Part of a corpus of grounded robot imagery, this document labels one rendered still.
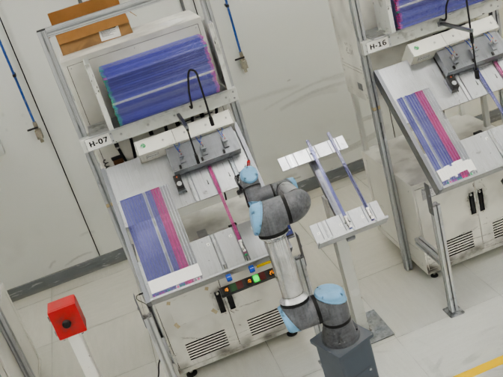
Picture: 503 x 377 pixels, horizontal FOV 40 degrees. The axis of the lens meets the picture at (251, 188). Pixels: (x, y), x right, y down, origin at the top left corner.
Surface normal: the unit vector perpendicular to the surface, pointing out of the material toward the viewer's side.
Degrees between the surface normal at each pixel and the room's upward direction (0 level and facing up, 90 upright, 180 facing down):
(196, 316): 90
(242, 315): 90
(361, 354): 90
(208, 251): 43
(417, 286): 0
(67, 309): 90
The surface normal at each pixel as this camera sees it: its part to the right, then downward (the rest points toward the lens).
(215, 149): -0.02, -0.41
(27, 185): 0.26, 0.34
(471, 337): -0.26, -0.88
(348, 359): 0.56, 0.20
